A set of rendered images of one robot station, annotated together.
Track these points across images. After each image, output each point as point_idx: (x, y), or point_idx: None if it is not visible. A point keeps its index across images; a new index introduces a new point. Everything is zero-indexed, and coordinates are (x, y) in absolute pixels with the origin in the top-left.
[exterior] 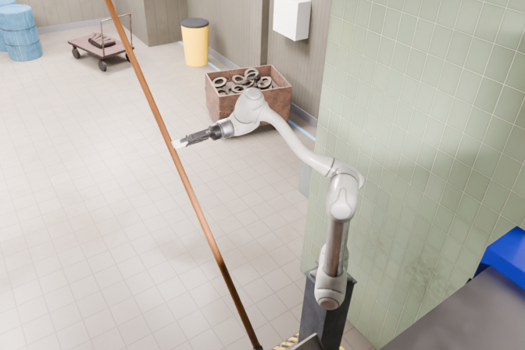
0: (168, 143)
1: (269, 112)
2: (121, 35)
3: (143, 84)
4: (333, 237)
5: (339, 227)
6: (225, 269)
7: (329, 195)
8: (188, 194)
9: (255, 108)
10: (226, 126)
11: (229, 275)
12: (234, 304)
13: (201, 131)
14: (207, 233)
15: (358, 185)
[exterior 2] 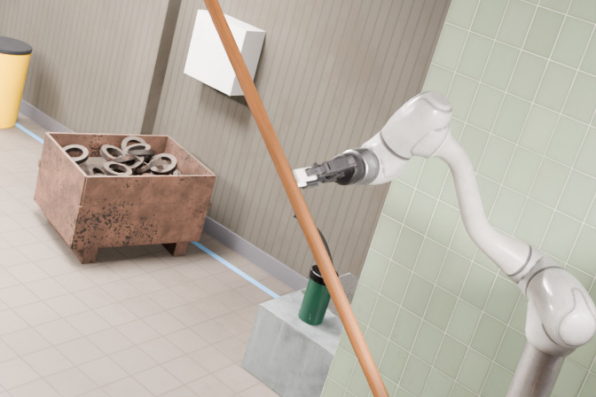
0: (287, 173)
1: (454, 140)
2: None
3: (237, 55)
4: (535, 389)
5: (552, 367)
6: None
7: (552, 300)
8: (328, 278)
9: (441, 128)
10: (370, 159)
11: None
12: None
13: (341, 159)
14: (368, 357)
15: None
